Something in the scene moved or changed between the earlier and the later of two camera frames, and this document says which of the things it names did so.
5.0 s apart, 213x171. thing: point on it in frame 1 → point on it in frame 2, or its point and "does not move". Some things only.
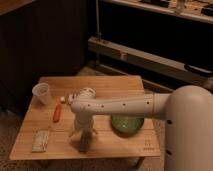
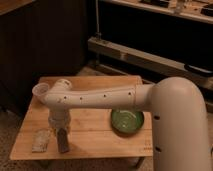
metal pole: (98, 34) does not move
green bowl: (127, 125) does not move
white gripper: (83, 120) → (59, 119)
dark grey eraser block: (85, 140) → (62, 140)
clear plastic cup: (42, 92) does not move
